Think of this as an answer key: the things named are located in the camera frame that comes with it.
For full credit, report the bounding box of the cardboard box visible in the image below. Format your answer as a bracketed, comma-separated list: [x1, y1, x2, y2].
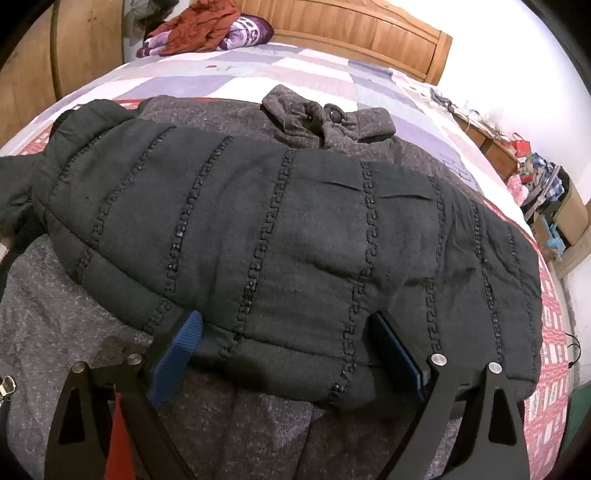
[541, 182, 590, 279]

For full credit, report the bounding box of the red white checkered blanket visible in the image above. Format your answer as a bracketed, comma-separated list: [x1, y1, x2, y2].
[18, 96, 574, 480]

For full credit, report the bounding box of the black and grey quilted jacket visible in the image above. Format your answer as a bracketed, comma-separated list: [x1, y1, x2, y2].
[1, 87, 542, 479]

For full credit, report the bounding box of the wooden wardrobe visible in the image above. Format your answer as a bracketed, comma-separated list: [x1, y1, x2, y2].
[1, 0, 124, 144]

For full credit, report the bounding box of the pink purple patchwork bedsheet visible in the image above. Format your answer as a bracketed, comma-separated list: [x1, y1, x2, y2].
[1, 42, 526, 226]

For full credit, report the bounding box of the purple white pillow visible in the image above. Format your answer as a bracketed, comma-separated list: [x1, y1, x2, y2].
[136, 15, 274, 58]

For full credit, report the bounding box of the wooden bedside cabinet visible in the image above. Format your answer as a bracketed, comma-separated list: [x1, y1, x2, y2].
[452, 113, 519, 182]

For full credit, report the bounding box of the black cable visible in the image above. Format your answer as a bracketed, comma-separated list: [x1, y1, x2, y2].
[564, 330, 582, 370]

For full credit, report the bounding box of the pile of colourful clutter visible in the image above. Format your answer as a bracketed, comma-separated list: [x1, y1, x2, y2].
[506, 132, 570, 261]

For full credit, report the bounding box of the wooden headboard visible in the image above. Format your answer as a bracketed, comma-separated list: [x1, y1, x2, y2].
[238, 0, 453, 85]

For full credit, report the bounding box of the green object on floor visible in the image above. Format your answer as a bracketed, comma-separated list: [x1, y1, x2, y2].
[560, 382, 591, 455]

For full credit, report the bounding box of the orange red garment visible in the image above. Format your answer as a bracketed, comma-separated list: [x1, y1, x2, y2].
[137, 0, 240, 56]

